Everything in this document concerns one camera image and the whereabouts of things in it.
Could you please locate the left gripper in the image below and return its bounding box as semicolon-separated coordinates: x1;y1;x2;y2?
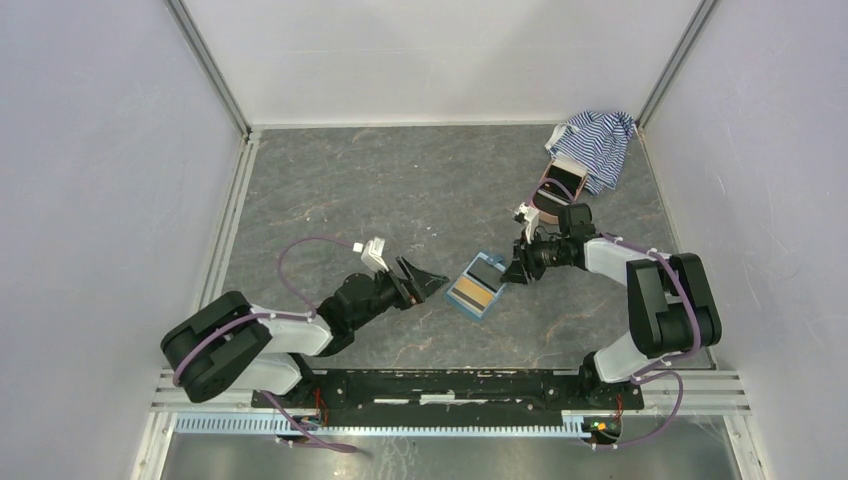
350;255;449;330

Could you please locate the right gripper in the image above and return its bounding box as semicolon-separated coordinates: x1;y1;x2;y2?
499;228;569;286

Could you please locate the grey credit card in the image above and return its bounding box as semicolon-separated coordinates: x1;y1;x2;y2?
467;258;503;292

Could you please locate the orange credit card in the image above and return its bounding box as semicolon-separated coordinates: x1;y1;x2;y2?
447;276;496;318

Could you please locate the pink card box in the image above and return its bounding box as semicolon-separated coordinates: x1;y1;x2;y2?
531;156;589;225

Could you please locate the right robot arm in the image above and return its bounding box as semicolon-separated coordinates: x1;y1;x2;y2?
501;203;722;408

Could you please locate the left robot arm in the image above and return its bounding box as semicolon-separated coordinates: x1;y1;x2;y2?
160;257;449;408

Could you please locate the striped blue white cloth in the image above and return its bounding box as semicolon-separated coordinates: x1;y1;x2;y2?
544;111;637;196

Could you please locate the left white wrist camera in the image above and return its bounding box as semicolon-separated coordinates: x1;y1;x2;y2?
352;237;390;272

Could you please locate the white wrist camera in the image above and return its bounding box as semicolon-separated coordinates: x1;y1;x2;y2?
513;203;540;244
352;237;390;272

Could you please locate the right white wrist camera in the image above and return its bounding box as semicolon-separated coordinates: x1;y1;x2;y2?
513;203;540;244

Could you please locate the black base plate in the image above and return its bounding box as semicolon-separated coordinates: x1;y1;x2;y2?
278;369;645;427

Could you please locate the light blue cable duct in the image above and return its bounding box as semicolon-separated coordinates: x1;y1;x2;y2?
173;413;590;440

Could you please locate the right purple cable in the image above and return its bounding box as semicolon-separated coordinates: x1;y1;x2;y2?
526;178;704;452

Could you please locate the purple cable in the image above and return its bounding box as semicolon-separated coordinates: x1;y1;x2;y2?
526;178;704;452
172;237;362;455

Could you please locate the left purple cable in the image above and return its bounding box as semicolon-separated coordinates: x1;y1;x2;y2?
172;237;362;455

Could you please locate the aluminium frame rail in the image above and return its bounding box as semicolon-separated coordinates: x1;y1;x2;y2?
153;366;751;417

